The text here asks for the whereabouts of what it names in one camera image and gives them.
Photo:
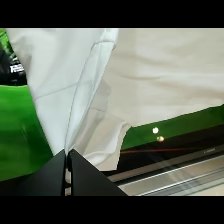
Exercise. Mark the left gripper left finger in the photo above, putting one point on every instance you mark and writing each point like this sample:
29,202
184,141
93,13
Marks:
50,178

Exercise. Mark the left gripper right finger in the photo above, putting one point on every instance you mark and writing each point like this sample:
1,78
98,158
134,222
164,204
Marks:
86,180

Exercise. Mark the silver frame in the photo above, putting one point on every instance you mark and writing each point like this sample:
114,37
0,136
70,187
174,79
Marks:
176,178

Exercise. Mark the white garment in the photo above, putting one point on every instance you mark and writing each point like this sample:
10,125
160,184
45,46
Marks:
140,76

